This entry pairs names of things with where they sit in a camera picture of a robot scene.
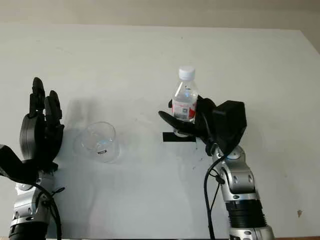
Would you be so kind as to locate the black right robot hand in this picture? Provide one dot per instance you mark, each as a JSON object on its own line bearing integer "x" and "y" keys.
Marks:
{"x": 206, "y": 107}

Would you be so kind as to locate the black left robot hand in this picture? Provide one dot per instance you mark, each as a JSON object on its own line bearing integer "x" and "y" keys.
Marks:
{"x": 32, "y": 140}

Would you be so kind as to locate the clear plastic water bottle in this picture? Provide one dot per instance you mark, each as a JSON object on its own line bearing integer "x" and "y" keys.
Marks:
{"x": 185, "y": 100}

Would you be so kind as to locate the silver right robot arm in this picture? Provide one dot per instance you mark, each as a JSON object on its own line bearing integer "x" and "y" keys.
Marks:
{"x": 240, "y": 190}

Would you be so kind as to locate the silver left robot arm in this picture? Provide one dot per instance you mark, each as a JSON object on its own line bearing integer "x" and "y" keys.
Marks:
{"x": 27, "y": 207}

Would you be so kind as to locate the clear glass cup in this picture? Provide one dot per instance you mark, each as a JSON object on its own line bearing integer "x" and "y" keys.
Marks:
{"x": 100, "y": 145}

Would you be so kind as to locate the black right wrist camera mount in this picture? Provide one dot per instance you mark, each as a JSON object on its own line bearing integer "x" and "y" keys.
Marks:
{"x": 231, "y": 125}

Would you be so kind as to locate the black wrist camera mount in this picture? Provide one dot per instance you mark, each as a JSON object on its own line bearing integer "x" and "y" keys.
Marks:
{"x": 231, "y": 125}
{"x": 12, "y": 167}

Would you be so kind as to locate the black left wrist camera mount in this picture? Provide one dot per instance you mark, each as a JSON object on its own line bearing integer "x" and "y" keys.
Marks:
{"x": 12, "y": 167}

